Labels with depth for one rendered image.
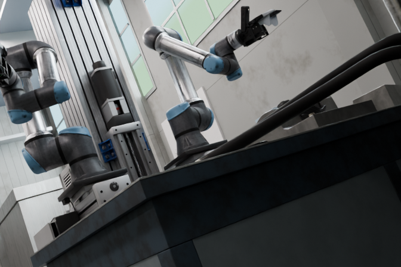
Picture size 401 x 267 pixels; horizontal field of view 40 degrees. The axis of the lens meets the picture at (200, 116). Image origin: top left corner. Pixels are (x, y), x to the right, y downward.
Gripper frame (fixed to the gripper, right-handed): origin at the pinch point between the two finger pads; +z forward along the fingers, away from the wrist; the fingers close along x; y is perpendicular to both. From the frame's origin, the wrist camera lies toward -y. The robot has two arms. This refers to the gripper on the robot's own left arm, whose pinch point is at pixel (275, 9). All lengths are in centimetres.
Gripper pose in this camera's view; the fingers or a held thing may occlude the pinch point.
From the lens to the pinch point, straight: 239.4
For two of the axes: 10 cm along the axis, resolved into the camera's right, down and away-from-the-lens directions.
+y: 4.3, 9.0, -1.0
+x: -4.7, 1.4, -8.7
